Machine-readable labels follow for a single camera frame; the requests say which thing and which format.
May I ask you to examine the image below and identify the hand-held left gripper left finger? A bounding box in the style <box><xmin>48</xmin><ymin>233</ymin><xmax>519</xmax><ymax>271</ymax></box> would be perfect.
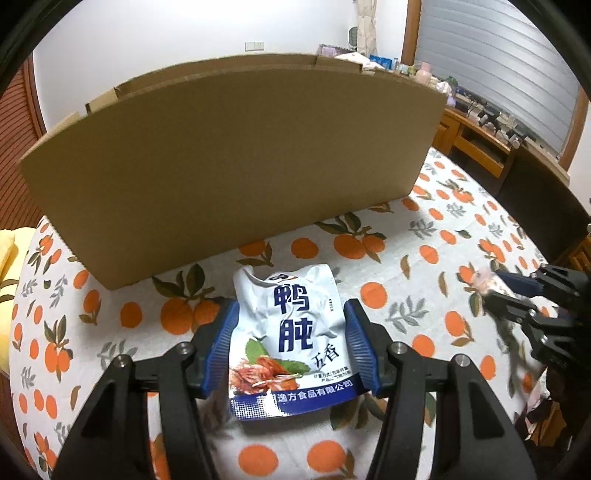
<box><xmin>51</xmin><ymin>302</ymin><xmax>241</xmax><ymax>480</ymax></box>

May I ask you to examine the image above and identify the brown cardboard box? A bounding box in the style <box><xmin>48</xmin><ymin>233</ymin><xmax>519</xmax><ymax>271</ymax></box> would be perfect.
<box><xmin>19</xmin><ymin>52</ymin><xmax>448</xmax><ymax>291</ymax></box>

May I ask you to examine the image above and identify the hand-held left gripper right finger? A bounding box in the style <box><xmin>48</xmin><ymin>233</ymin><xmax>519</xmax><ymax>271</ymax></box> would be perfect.
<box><xmin>344</xmin><ymin>299</ymin><xmax>539</xmax><ymax>480</ymax></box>

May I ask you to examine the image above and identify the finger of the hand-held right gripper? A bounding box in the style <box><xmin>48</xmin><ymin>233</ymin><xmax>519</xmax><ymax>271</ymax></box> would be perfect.
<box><xmin>482</xmin><ymin>292</ymin><xmax>539</xmax><ymax>324</ymax></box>
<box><xmin>496</xmin><ymin>270</ymin><xmax>546</xmax><ymax>298</ymax></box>

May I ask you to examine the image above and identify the blue and white snack packet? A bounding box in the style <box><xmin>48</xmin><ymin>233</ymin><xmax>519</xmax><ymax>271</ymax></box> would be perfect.
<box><xmin>228</xmin><ymin>263</ymin><xmax>358</xmax><ymax>422</ymax></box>

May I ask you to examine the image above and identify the black desk gadget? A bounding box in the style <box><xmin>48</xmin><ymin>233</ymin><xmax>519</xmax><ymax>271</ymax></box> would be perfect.
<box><xmin>503</xmin><ymin>124</ymin><xmax>536</xmax><ymax>148</ymax></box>
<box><xmin>475</xmin><ymin>104</ymin><xmax>502</xmax><ymax>127</ymax></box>

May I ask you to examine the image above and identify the grey window blind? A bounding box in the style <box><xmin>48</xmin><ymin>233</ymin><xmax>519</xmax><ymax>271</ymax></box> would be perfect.
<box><xmin>413</xmin><ymin>0</ymin><xmax>585</xmax><ymax>158</ymax></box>

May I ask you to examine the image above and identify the orange fruit print bedsheet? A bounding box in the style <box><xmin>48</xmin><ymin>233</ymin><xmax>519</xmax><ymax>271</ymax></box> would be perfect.
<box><xmin>9</xmin><ymin>148</ymin><xmax>568</xmax><ymax>480</ymax></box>

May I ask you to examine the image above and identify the brown louvered wardrobe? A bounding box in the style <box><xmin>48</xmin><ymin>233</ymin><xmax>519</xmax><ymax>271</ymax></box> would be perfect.
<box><xmin>0</xmin><ymin>60</ymin><xmax>47</xmax><ymax>232</ymax></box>

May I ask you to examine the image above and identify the folded floral cloth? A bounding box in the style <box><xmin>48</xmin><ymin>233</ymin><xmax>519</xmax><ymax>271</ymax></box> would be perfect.
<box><xmin>335</xmin><ymin>52</ymin><xmax>386</xmax><ymax>70</ymax></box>

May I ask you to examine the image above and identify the small pink snack packet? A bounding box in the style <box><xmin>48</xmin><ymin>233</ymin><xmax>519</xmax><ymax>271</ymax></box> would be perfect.
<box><xmin>471</xmin><ymin>270</ymin><xmax>499</xmax><ymax>296</ymax></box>

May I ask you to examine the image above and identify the floral curtain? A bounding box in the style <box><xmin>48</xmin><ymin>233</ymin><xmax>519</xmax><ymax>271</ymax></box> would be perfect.
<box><xmin>355</xmin><ymin>0</ymin><xmax>379</xmax><ymax>58</ymax></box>

